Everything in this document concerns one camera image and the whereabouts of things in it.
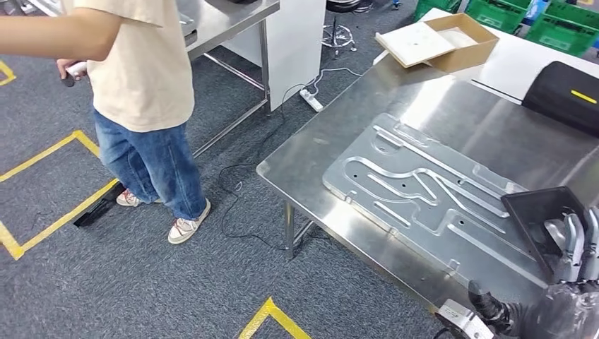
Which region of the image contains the white table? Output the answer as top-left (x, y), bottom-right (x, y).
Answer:
top-left (372, 6), bottom-right (599, 105)

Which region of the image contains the office chair star base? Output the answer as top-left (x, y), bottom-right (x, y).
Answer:
top-left (321, 16), bottom-right (357, 59)

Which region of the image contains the flat black floor object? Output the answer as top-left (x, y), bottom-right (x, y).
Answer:
top-left (73, 182), bottom-right (125, 229)

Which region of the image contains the person's hand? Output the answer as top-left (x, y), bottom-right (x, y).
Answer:
top-left (56, 58), bottom-right (88, 81)

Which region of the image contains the stainless steel workbench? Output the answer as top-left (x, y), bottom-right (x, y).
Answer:
top-left (256, 54), bottom-right (599, 319)

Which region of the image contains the white power strip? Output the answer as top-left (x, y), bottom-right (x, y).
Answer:
top-left (299, 88), bottom-right (325, 113)

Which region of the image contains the open cardboard box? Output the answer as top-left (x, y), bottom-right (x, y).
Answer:
top-left (374, 13), bottom-right (499, 73)

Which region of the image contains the white cabinet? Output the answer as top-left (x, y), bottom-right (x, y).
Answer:
top-left (222, 0), bottom-right (327, 112)

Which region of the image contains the black floor cable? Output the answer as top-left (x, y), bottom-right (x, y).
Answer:
top-left (217, 84), bottom-right (328, 251)

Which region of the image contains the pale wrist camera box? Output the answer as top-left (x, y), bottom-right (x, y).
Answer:
top-left (437, 299), bottom-right (496, 339)

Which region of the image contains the white power strip cord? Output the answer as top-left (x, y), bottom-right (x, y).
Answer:
top-left (304, 66), bottom-right (364, 97)

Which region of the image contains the black case yellow label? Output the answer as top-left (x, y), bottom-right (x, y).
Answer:
top-left (521, 61), bottom-right (599, 138)

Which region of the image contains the long black plastic panel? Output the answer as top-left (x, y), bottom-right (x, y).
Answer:
top-left (500, 186), bottom-right (588, 284)

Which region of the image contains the stamped sheet metal panel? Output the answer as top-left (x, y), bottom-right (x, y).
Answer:
top-left (323, 113), bottom-right (551, 289)

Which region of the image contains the small black handheld device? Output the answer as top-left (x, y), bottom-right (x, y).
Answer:
top-left (61, 61), bottom-right (89, 88)

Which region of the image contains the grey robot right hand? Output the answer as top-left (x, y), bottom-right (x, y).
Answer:
top-left (468, 208), bottom-right (599, 339)

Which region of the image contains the green plastic crate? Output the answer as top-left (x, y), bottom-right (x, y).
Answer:
top-left (414, 0), bottom-right (464, 22)
top-left (465, 0), bottom-right (532, 34)
top-left (526, 0), bottom-right (599, 57)

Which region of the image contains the person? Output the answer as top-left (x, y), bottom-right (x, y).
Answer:
top-left (0, 0), bottom-right (211, 245)

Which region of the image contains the white foam sheet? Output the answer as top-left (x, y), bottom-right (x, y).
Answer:
top-left (374, 20), bottom-right (457, 69)

